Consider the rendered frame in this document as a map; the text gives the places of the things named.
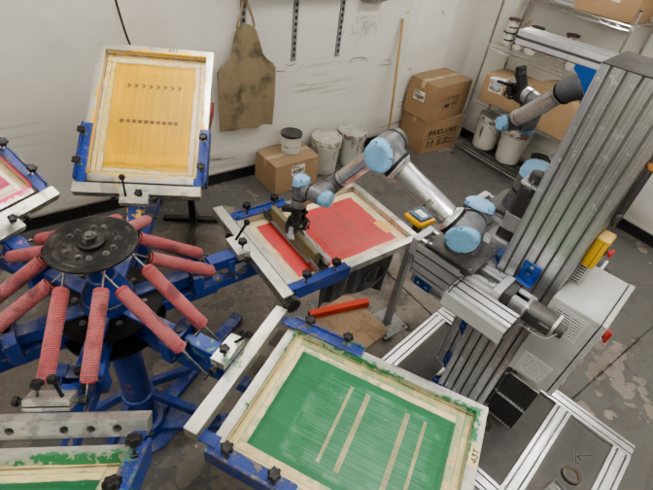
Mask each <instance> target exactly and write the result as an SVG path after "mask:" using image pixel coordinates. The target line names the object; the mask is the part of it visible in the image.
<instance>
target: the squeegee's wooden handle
mask: <svg viewBox="0 0 653 490"><path fill-rule="evenodd" d="M270 215H271V216H272V220H273V221H274V222H275V223H276V224H277V225H278V227H279V228H280V229H281V230H282V231H283V232H284V233H286V231H285V224H286V221H287V219H288V218H287V217H286V216H285V215H284V214H283V213H282V212H281V211H280V210H279V209H278V208H277V207H276V206H275V205H274V206H271V207H270ZM293 235H294V240H292V239H291V241H292V242H293V243H294V244H295V245H296V246H297V247H298V249H299V250H300V251H301V252H302V253H303V254H304V255H305V256H306V257H307V258H308V260H309V259H312V260H313V261H314V263H315V264H319V261H320V254H321V253H320V252H319V251H318V250H317V249H316V248H315V247H314V246H313V245H312V244H311V243H310V241H309V240H308V239H307V238H306V237H305V236H304V235H303V234H302V233H301V232H300V231H299V230H298V231H297V233H295V232H294V231H293Z"/></svg>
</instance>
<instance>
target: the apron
mask: <svg viewBox="0 0 653 490"><path fill-rule="evenodd" d="M244 2H246V5H247V7H248V10H249V13H250V15H251V18H252V22H253V26H251V25H250V24H247V23H244V24H242V25H241V26H239V22H240V18H241V15H242V11H243V6H244ZM255 27H256V25H255V19H254V16H253V13H252V10H251V8H250V5H249V2H248V0H242V3H241V7H240V12H239V16H238V20H237V24H236V28H237V29H236V31H235V34H234V38H233V43H232V49H231V55H230V58H229V60H228V61H227V63H226V64H225V65H224V66H223V67H222V68H220V70H219V72H218V73H217V77H218V94H219V115H220V132H222V131H233V130H237V129H240V128H244V127H251V128H258V127H259V126H261V125H262V124H272V123H273V112H274V100H275V77H276V67H275V66H274V64H273V62H271V61H270V60H268V59H267V58H266V57H265V56H264V54H263V53H262V48H261V44H260V41H259V37H258V33H257V31H256V29H255Z"/></svg>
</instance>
